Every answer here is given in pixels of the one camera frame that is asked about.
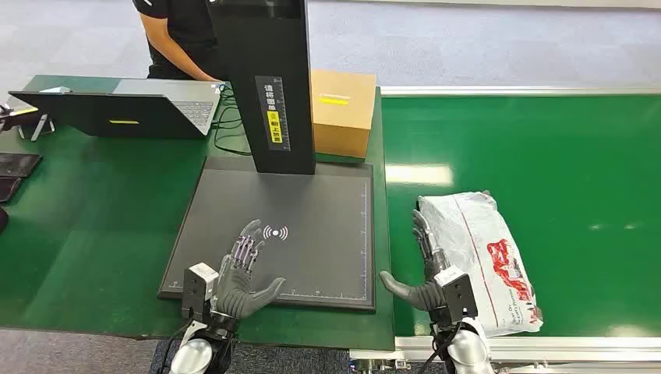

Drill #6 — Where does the silver folding stand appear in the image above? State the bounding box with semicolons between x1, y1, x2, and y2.
18;113;57;143

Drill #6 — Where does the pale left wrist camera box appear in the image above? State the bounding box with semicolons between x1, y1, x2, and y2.
180;262;221;321

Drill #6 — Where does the brown cardboard box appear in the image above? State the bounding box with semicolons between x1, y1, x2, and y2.
309;68;378;160

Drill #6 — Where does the white red printed mailer package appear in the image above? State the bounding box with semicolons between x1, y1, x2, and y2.
417;191;544;337

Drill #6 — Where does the black device with yellow strip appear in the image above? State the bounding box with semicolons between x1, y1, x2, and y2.
0;102;42;132

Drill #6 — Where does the green conveyor belt aluminium frame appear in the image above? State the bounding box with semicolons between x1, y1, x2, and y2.
351;85;661;374

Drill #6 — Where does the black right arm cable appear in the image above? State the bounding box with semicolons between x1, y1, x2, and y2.
418;322;461;374

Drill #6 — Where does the black weighing device with column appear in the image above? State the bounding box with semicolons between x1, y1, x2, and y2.
157;0;377;315

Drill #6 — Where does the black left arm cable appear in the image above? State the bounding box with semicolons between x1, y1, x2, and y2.
157;319;193;374

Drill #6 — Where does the grey laptop with black lid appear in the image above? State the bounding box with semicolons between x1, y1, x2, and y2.
9;78;224;139

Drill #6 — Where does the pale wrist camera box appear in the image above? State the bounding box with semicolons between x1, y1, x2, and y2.
433;266;479;326
180;262;221;321

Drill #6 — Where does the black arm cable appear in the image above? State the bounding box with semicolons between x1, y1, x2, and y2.
418;322;461;374
157;319;193;374

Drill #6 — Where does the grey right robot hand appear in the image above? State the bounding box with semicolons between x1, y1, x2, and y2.
379;209;453;316

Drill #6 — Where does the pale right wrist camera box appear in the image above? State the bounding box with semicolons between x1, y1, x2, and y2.
433;266;479;326

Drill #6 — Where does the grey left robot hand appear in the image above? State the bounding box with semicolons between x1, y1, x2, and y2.
214;219;288;321

